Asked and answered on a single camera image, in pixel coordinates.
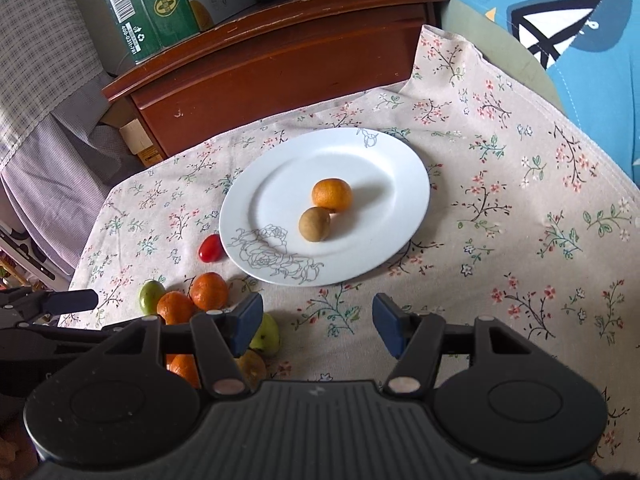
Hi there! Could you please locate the orange mandarin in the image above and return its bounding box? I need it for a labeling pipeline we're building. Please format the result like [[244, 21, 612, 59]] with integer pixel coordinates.
[[166, 354, 201, 389], [235, 349, 268, 391], [189, 272, 229, 311], [311, 178, 352, 214], [156, 290, 198, 325]]

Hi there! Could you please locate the green jujube fruit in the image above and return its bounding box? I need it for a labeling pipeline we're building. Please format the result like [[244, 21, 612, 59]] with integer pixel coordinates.
[[250, 312, 281, 358], [138, 280, 166, 315]]

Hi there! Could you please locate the red cherry tomato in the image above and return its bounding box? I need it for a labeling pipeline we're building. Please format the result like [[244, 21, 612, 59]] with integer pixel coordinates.
[[198, 234, 224, 263]]

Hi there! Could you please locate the brown longan fruit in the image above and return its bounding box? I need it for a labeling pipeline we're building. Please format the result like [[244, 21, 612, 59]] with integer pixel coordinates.
[[298, 207, 331, 243]]

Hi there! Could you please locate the floral tablecloth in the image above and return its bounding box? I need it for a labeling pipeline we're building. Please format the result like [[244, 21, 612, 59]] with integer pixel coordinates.
[[62, 30, 639, 471]]

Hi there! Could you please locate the white floral plate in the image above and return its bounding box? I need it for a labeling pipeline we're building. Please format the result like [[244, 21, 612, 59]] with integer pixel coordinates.
[[219, 128, 431, 287]]

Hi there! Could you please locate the cardboard box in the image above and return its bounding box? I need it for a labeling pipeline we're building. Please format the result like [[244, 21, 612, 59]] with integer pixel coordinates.
[[119, 119, 164, 168]]

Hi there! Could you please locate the checked grey curtain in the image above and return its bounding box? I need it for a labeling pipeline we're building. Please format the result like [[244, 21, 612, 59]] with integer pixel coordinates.
[[1, 0, 142, 275]]

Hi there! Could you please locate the brown wooden cabinet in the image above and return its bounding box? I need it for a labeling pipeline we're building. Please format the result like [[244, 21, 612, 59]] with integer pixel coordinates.
[[103, 0, 448, 157]]

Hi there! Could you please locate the green grey cushion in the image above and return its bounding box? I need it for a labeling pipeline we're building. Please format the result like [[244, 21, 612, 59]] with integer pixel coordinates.
[[440, 0, 563, 112]]

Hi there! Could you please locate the blue shark plush pillow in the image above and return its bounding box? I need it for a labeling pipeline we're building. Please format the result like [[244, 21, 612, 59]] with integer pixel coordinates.
[[456, 0, 639, 180]]

